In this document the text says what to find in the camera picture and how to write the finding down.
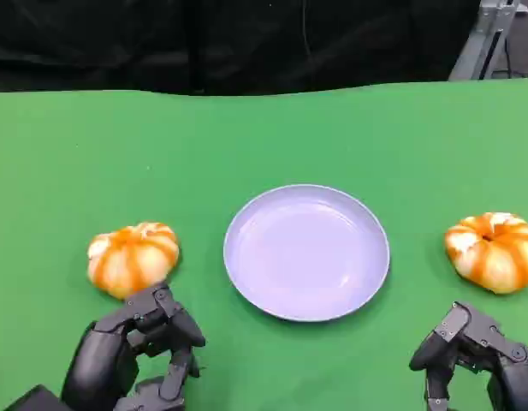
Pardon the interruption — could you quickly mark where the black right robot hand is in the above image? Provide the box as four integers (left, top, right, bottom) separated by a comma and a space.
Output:
408, 301, 528, 411

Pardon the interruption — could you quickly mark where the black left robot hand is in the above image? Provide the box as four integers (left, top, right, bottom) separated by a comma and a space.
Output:
60, 283, 207, 411

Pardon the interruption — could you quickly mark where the orange and white bread roll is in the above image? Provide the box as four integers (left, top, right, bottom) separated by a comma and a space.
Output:
443, 211, 528, 295
86, 221, 181, 300

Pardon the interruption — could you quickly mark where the lilac plate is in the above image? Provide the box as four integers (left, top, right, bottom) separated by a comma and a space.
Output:
222, 183, 392, 323

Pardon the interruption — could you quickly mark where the green table cloth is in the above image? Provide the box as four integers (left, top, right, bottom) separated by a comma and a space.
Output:
0, 76, 528, 411

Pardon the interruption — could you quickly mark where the black backdrop curtain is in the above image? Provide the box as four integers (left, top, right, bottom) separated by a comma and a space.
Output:
0, 0, 481, 97

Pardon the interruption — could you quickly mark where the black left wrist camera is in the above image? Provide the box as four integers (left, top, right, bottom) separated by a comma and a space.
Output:
1, 384, 66, 411

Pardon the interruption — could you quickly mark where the grey metal frame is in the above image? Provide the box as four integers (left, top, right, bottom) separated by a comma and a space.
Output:
449, 0, 525, 81

